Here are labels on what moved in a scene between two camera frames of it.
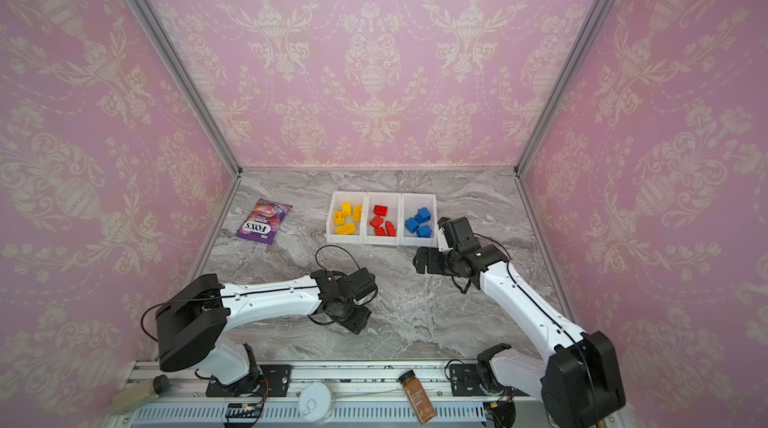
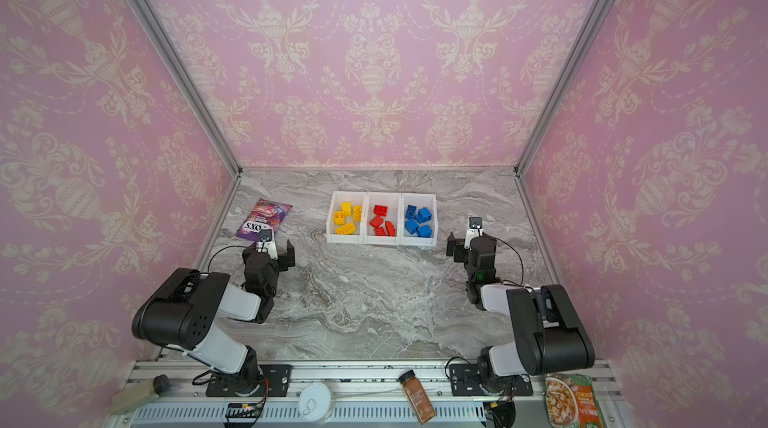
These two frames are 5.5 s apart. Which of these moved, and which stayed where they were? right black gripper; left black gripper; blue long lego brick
Moved: right black gripper; left black gripper
Stayed: blue long lego brick
